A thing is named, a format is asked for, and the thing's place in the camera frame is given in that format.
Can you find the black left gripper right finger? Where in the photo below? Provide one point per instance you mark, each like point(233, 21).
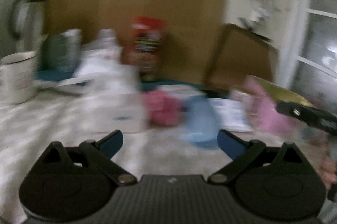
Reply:
point(242, 153)

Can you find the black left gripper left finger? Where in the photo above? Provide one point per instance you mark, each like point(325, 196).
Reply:
point(99, 155)

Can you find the light blue soft pouch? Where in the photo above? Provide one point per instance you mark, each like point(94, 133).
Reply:
point(201, 123)

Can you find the white tissue packet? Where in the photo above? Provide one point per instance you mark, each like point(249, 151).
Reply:
point(231, 114)

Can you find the white plastic bag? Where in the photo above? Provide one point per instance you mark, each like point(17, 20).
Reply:
point(114, 100)

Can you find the pink and yellow storage box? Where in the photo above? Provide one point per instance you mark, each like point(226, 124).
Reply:
point(268, 94)

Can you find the patterned beige tablecloth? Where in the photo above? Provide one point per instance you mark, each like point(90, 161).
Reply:
point(27, 129)

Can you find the teal striped cloth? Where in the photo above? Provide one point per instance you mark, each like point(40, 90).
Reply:
point(54, 78)

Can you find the small brown cardboard box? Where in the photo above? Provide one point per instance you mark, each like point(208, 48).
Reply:
point(239, 53)

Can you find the green book package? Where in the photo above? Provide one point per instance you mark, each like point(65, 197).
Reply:
point(61, 52)

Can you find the white mug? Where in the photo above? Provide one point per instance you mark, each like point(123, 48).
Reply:
point(18, 76)

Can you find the red snack bag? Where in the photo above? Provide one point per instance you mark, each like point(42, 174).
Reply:
point(144, 49)

